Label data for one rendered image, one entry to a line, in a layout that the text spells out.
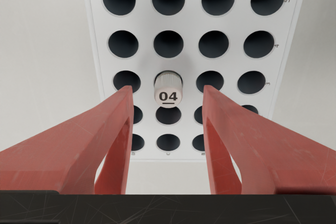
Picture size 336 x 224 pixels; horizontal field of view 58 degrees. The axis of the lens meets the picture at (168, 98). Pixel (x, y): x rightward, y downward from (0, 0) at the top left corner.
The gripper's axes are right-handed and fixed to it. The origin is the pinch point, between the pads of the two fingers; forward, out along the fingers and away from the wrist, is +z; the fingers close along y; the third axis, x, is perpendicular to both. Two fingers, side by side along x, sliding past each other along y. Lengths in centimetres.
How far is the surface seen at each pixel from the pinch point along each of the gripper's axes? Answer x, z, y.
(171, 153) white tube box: 4.5, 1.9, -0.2
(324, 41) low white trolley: -0.4, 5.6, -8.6
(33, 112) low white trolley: 4.6, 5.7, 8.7
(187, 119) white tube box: 2.1, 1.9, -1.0
